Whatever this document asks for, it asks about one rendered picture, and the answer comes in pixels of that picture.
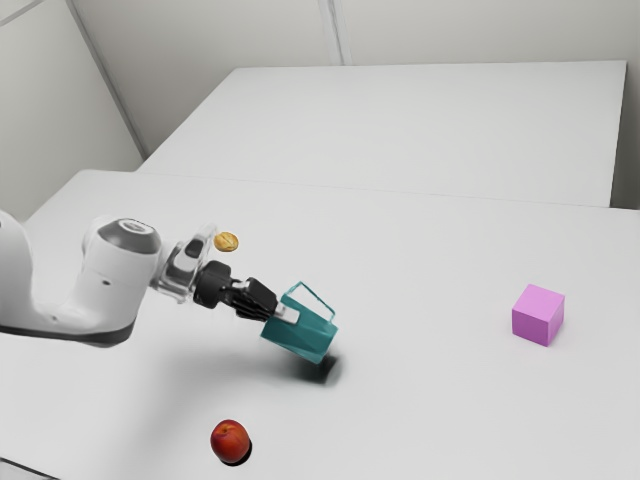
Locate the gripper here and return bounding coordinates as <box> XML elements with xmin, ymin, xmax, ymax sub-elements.
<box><xmin>220</xmin><ymin>276</ymin><xmax>302</xmax><ymax>325</ymax></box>

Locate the tan walnut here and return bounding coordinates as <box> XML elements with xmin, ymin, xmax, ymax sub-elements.
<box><xmin>213</xmin><ymin>231</ymin><xmax>240</xmax><ymax>254</ymax></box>

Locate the red peach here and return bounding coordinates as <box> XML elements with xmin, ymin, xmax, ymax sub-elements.
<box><xmin>209</xmin><ymin>418</ymin><xmax>251</xmax><ymax>464</ymax></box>

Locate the pink cube block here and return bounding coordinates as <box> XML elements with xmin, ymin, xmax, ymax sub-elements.
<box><xmin>510</xmin><ymin>283</ymin><xmax>567</xmax><ymax>348</ymax></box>

